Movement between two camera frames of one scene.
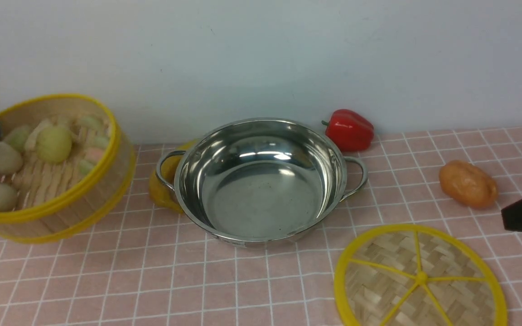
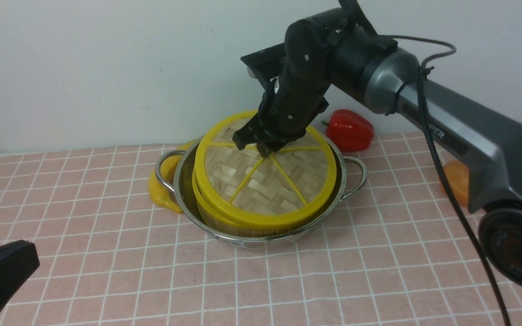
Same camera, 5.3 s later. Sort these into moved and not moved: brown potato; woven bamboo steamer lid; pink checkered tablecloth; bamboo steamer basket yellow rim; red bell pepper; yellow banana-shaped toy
Moved: bamboo steamer basket yellow rim; woven bamboo steamer lid
Not moved: brown potato; red bell pepper; yellow banana-shaped toy; pink checkered tablecloth
